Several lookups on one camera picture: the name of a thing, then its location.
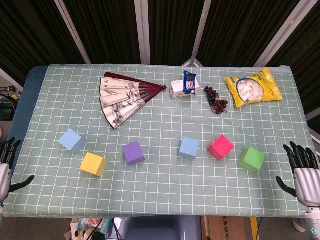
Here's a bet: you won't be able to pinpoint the yellow vertical bar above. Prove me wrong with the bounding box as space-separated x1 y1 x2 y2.
250 216 258 240

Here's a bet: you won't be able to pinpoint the blue-grey robot torso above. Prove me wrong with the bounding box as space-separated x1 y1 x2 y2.
119 216 202 240

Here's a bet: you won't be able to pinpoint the colourful printed packaging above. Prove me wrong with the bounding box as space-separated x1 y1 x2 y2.
69 217 113 240

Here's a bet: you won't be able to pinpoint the dark red grape bunch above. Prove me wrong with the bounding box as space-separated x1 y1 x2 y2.
203 86 229 115

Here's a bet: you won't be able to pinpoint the purple foam cube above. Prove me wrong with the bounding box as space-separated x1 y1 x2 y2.
122 140 146 166

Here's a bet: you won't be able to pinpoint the painted paper folding fan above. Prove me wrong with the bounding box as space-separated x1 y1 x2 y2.
99 71 168 131

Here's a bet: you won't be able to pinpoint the green foam cube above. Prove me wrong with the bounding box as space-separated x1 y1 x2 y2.
237 146 266 173

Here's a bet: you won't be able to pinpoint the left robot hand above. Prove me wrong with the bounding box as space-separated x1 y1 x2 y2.
0 137 35 203

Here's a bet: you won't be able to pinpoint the white cardboard product box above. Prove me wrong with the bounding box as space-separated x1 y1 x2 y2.
169 79 201 100

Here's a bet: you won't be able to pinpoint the yellow foam cube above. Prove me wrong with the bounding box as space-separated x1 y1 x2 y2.
79 152 108 178

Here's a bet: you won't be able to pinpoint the yellow marshmallow bag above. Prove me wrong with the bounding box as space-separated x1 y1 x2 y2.
224 67 283 109

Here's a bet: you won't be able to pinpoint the pink foam cube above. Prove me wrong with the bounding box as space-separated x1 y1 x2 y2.
207 135 235 161

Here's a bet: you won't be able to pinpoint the blue cookie packet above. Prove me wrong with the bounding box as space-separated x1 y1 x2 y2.
183 70 198 96

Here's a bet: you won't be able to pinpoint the white frame bar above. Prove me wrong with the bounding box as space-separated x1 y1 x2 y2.
0 67 25 92
305 108 320 121

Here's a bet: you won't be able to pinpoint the tangled floor cables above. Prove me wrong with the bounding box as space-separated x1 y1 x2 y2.
0 86 22 101

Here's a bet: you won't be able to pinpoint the light blue foam cube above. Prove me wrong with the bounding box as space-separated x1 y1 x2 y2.
58 128 87 153
177 136 201 160

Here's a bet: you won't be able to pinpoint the green checked tablecloth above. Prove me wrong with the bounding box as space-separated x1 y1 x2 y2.
2 64 320 218

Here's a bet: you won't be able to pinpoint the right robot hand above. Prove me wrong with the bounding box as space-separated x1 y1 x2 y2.
275 141 320 208

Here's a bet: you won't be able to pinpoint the brown cardboard box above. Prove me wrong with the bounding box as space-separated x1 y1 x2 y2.
207 216 247 240

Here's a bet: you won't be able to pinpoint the white frame post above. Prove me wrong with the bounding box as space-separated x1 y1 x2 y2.
133 0 152 65
54 0 92 65
253 0 316 68
179 0 213 68

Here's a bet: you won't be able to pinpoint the dark brown curtain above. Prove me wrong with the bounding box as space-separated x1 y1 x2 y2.
0 0 320 121

